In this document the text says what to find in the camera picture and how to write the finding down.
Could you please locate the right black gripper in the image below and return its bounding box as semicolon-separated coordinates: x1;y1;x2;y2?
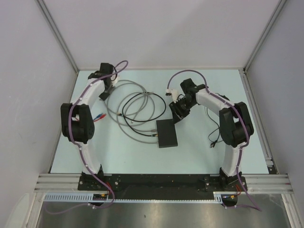
169;97;196;124

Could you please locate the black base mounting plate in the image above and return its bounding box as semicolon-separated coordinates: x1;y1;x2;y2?
77;173;247;200

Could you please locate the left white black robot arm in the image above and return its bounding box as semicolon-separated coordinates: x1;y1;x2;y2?
60;63;117;190

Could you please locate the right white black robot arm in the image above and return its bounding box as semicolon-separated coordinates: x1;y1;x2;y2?
166;78;254;190

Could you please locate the black network switch box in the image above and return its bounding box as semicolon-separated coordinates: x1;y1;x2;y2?
156;119;178;148

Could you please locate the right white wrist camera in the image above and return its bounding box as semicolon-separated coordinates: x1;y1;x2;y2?
165;89;179;103

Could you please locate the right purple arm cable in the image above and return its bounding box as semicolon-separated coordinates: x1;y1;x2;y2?
167;69;262;211

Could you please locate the black ethernet cable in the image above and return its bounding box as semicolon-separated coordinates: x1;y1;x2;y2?
118;91;167;138

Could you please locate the aluminium front frame rail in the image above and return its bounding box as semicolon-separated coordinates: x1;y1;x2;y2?
34;173;293;194

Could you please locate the white slotted cable duct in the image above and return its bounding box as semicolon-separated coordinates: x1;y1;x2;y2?
44;193;222;204

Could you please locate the grey ethernet cable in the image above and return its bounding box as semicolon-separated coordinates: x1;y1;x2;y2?
104;79;160;146

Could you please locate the black power adapter cable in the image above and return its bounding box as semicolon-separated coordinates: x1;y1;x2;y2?
204;95;230;149

